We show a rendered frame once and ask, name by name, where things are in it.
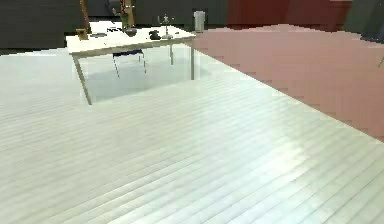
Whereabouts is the dark blue chair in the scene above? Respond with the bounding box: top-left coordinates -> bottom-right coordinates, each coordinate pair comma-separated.
112,49 -> 148,78

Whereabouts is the gray cylindrical trash can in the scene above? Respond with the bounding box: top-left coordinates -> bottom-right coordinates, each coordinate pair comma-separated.
193,10 -> 206,33

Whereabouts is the white table with metal legs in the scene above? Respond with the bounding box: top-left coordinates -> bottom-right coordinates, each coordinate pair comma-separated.
65,25 -> 197,106

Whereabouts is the silver figure on round base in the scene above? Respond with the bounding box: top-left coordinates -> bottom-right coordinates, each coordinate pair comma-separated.
158,13 -> 175,40

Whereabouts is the small tan box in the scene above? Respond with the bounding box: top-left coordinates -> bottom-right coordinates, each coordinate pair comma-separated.
75,28 -> 89,41

